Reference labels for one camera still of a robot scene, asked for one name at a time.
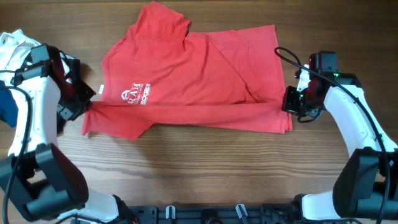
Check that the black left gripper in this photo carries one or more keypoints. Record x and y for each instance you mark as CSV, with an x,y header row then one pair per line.
x,y
73,106

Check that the red t-shirt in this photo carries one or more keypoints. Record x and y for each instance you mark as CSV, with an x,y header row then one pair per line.
x,y
160,72

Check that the black folded garment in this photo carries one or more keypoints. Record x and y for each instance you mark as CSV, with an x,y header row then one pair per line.
x,y
72,74

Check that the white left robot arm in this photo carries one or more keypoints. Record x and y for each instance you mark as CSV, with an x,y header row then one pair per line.
x,y
36,177

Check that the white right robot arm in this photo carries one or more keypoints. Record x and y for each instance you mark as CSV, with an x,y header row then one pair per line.
x,y
367,185

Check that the white printed t-shirt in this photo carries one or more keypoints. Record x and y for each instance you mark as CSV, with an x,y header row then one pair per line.
x,y
15,48

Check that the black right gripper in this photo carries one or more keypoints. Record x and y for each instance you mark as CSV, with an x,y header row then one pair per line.
x,y
290,100

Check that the blue folded garment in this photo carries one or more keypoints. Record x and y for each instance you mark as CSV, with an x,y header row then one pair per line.
x,y
9,109

